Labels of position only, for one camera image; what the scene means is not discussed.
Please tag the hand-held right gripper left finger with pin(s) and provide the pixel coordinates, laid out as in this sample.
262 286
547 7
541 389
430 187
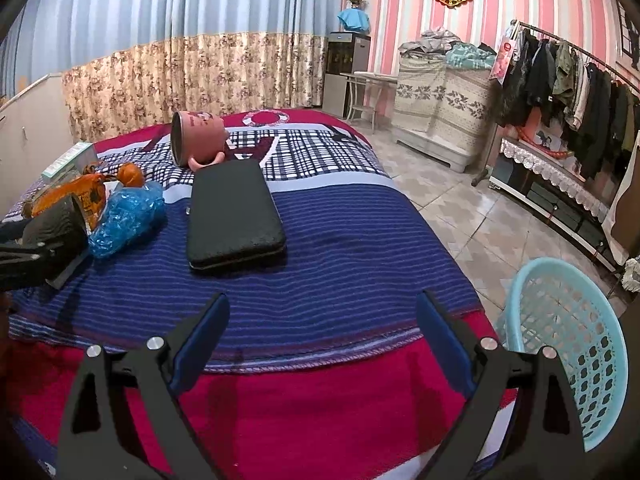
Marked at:
200 345

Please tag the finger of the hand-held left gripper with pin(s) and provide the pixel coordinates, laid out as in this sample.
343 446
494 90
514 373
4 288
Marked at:
25 262

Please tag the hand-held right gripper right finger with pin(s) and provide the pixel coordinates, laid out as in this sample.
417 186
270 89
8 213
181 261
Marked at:
442 345

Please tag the black textured case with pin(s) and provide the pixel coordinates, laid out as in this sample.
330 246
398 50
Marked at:
55 225

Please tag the light blue plastic basket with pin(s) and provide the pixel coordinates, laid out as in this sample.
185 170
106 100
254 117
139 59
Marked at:
575 320

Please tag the orange snack packet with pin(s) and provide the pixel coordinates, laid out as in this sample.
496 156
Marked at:
82 195

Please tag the blue plastic bag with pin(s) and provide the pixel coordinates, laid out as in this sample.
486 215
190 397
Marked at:
125 215

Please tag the teal tissue box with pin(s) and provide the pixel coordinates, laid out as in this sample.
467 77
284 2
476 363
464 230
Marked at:
67 160

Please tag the orange fruit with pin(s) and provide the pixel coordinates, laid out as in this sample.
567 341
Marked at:
131 175

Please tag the black long wallet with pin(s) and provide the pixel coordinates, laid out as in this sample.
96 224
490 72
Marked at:
232 210

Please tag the white side cabinet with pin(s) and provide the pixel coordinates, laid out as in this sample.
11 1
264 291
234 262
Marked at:
35 120

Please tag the low cabinet with lace cloth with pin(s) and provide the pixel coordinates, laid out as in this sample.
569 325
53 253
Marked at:
550 195

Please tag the pink mug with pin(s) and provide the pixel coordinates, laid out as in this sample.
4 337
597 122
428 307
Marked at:
200 135

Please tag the red plaid bed sheet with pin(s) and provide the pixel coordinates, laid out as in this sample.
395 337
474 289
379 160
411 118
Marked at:
310 160

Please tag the beige hanging garment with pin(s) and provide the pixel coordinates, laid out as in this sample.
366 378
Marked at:
627 205

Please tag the cabinet under patterned cloth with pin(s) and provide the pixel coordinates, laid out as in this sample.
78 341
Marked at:
440 105

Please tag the blue and floral curtain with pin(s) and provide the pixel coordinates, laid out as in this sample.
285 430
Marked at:
200 60

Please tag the white folding table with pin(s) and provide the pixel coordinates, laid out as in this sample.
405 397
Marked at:
367 79

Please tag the teal folded cloth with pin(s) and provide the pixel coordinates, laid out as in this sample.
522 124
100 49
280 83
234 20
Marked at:
470 57

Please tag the pink hanging bag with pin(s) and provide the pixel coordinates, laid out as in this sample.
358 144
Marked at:
504 57

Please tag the water dispenser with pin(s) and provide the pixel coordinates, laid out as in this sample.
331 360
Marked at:
345 60

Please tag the grey clothes pile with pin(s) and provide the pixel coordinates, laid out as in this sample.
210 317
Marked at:
427 42

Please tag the metal clothes rack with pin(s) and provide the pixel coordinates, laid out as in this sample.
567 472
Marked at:
550 35

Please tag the blue cloth cover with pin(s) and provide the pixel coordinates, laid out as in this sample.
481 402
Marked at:
354 20

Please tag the small potted plant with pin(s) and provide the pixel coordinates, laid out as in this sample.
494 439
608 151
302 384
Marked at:
357 1

